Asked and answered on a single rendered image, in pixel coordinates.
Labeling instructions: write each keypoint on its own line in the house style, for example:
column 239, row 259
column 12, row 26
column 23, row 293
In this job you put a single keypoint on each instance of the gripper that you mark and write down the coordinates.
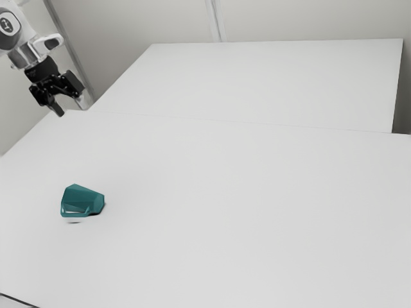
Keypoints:
column 41, row 72

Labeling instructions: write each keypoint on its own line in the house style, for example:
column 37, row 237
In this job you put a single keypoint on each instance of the teal faceted mug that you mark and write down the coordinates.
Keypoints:
column 80, row 200

